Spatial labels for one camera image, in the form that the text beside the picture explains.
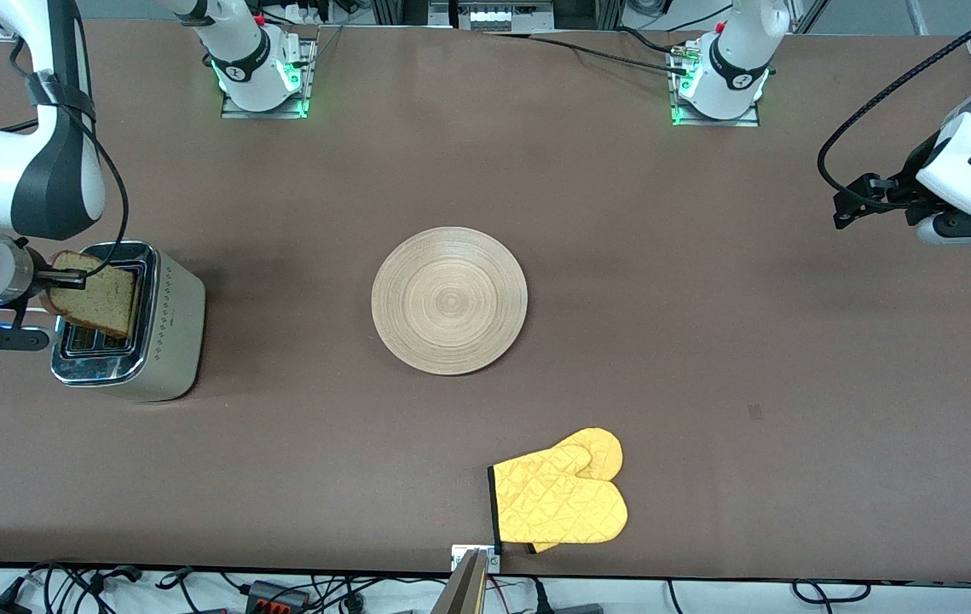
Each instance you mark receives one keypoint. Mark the slice of brown bread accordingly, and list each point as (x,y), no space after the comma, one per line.
(101,303)

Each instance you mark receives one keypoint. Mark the yellow quilted oven mitt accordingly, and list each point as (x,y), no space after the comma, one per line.
(600,448)
(553,503)

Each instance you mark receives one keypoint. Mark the round wooden plate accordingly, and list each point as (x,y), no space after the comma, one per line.
(451,303)

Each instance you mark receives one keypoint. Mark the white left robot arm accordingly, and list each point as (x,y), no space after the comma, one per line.
(732,51)

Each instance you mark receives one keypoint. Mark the tan camera mount bar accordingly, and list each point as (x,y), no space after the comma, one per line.
(464,593)

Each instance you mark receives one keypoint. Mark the silver two-slot toaster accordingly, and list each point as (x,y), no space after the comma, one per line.
(174,341)

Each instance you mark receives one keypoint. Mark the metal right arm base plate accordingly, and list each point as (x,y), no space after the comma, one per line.
(234,112)

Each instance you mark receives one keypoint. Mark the small metal edge bracket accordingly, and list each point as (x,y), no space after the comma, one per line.
(459,558)

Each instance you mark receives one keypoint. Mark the white power strip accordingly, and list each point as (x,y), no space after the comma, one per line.
(494,17)

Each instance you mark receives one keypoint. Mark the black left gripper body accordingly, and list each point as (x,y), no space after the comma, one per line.
(901,189)

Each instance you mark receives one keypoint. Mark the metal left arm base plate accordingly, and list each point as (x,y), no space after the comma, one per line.
(745,121)

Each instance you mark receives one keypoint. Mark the black power adapter red buttons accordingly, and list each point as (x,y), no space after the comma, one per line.
(272,594)

